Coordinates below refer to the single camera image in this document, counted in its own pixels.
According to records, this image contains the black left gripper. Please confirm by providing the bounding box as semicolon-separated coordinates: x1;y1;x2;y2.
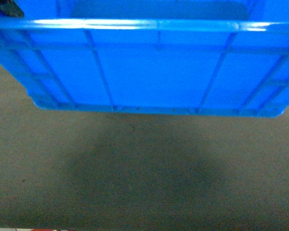
0;0;24;17

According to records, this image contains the large blue plastic crate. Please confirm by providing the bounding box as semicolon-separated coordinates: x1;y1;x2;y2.
0;0;289;117

